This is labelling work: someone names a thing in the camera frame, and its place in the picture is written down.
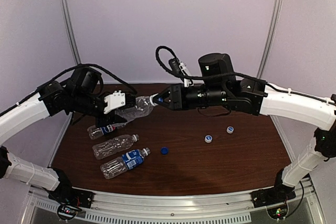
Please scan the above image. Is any Pepsi label plastic bottle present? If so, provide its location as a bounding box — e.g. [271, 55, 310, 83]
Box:
[87, 125, 116, 140]

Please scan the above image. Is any clear unlabeled plastic bottle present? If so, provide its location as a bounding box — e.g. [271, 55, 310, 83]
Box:
[92, 134, 140, 160]

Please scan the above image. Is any blue bottle cap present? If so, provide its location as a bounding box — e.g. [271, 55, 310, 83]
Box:
[160, 147, 169, 155]

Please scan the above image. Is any blue label water bottle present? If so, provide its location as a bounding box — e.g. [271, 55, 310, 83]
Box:
[100, 147, 151, 179]

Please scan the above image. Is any white blue-printed bottle cap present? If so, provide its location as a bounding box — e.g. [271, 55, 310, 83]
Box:
[226, 126, 234, 134]

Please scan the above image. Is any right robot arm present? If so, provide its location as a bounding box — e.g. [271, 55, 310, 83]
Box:
[153, 46, 335, 196]

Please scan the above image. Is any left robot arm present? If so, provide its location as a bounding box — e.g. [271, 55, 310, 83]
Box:
[1, 63, 137, 197]

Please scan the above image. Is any left circuit board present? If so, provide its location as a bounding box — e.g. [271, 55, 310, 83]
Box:
[56, 204, 78, 221]

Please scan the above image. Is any circuit board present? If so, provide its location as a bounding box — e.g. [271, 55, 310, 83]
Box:
[56, 204, 78, 221]
[266, 203, 289, 221]

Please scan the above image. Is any right circuit board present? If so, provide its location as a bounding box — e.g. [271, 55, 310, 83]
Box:
[266, 203, 289, 221]

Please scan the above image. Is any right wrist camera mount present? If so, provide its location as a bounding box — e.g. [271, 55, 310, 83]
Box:
[169, 58, 194, 88]

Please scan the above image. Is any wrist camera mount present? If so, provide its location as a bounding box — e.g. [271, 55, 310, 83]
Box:
[169, 58, 194, 88]
[103, 91, 126, 114]

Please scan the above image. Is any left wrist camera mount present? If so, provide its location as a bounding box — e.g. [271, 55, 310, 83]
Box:
[103, 91, 126, 114]

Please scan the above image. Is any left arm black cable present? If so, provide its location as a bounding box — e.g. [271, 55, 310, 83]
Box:
[0, 63, 138, 116]

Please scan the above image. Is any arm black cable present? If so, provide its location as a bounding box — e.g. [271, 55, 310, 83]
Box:
[0, 63, 138, 116]
[155, 45, 336, 104]

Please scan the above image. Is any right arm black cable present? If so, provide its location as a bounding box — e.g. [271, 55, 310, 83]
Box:
[155, 45, 336, 104]

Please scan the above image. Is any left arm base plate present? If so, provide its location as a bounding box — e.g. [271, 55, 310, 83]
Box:
[46, 188, 94, 208]

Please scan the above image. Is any front aluminium rail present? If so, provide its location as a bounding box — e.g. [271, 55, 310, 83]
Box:
[27, 179, 325, 223]

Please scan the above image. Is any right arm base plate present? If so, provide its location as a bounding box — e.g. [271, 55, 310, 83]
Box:
[250, 187, 296, 208]

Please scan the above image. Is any left aluminium frame post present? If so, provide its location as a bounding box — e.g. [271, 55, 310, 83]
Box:
[60, 0, 81, 65]

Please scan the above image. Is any aluminium frame post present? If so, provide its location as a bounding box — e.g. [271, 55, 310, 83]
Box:
[60, 0, 81, 65]
[257, 0, 284, 79]

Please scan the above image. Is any right aluminium frame post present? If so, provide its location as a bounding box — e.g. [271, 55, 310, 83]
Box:
[257, 0, 284, 79]

